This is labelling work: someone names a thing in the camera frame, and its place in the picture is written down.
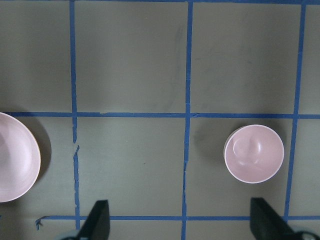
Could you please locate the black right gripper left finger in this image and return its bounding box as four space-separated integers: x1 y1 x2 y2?
76 200 110 240

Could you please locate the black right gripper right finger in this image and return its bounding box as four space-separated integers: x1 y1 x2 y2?
250 197 295 240

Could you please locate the small pink bowl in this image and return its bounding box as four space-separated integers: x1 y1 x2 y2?
223 124 285 184

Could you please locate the pink plate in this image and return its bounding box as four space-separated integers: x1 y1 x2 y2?
0 112 41 203

